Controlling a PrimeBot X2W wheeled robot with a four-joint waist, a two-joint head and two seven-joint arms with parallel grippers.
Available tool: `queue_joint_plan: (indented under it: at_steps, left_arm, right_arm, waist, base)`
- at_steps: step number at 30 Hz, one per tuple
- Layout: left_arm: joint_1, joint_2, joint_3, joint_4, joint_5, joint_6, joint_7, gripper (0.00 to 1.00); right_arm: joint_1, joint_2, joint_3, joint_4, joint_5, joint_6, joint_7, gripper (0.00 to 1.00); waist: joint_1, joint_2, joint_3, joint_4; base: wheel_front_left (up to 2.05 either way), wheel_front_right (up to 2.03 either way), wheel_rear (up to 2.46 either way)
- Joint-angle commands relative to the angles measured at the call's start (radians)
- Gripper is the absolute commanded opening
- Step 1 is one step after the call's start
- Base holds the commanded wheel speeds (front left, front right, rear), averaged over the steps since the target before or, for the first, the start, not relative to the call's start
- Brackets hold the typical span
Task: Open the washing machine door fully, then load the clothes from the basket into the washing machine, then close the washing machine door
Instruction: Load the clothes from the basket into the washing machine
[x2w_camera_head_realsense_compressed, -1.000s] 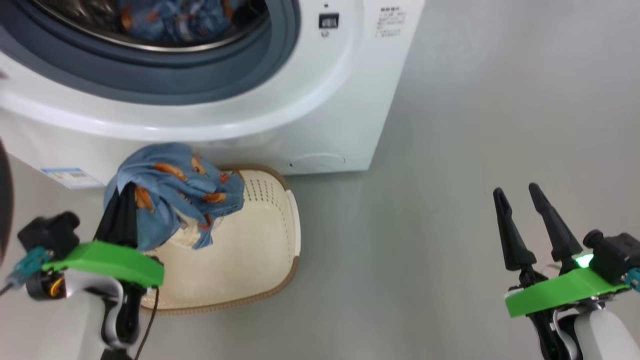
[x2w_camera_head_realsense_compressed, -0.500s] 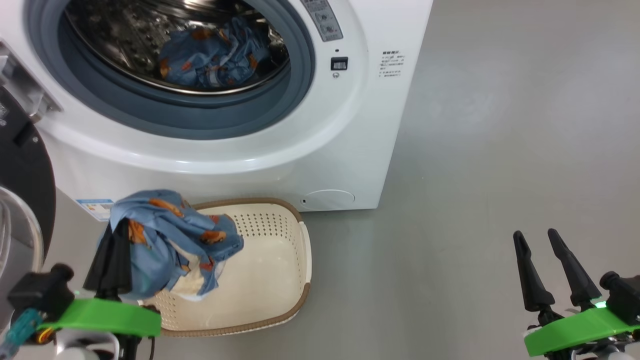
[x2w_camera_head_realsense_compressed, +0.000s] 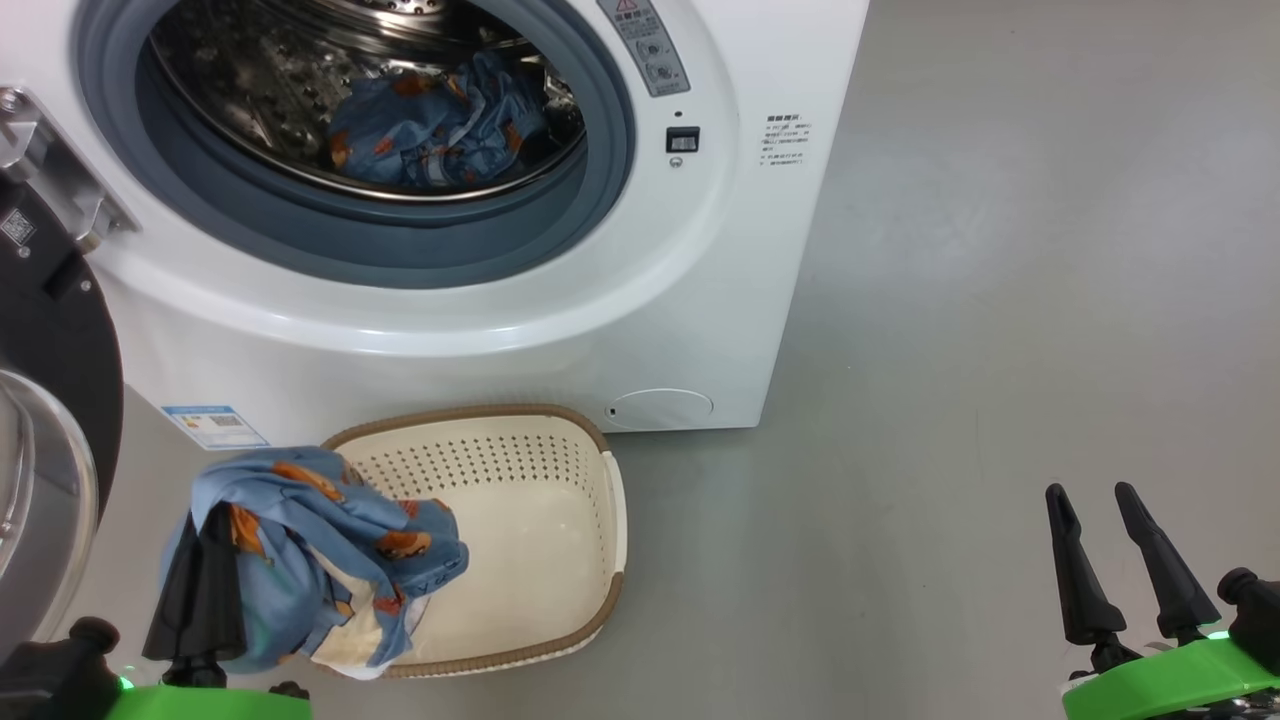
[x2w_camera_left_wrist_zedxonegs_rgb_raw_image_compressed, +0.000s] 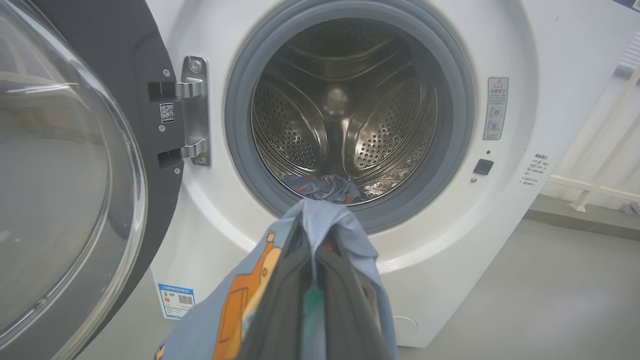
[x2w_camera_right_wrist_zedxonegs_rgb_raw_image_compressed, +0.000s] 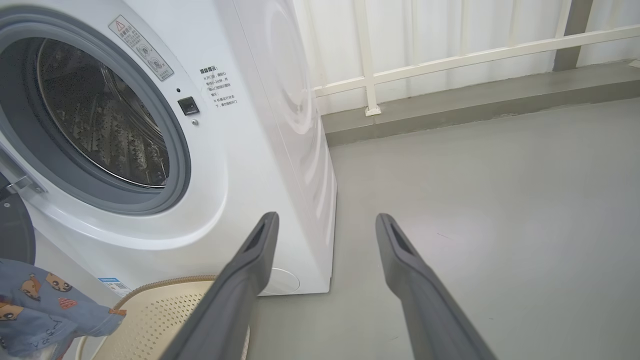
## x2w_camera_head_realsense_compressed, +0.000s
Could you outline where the grey caution label sticker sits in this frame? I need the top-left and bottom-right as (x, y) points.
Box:
(597, 0), (692, 99)

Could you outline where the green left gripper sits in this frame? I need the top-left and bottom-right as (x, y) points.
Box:
(105, 504), (312, 720)

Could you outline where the white front-load washing machine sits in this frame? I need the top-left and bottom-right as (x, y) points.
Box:
(0, 0), (871, 453)

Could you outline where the cream perforated laundry basket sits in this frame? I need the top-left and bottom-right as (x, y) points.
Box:
(318, 404), (629, 680)

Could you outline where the round white filter cover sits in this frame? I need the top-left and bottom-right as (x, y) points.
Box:
(607, 388), (716, 432)

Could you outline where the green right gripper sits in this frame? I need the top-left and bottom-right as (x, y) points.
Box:
(1045, 481), (1280, 720)

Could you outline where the round glass washer door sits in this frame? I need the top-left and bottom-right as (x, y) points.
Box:
(0, 165), (127, 663)

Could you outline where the metal door hinge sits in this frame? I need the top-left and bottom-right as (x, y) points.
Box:
(0, 87), (138, 253)

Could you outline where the steel washer drum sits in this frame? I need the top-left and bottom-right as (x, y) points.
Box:
(148, 0), (588, 202)

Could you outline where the black text notice sticker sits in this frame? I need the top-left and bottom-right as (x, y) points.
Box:
(760, 113), (814, 169)

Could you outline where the blue cartoon print garment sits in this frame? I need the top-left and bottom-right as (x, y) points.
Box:
(325, 52), (553, 192)
(160, 446), (470, 682)

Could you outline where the blue energy label sticker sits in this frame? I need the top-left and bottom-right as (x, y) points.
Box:
(162, 405), (270, 452)

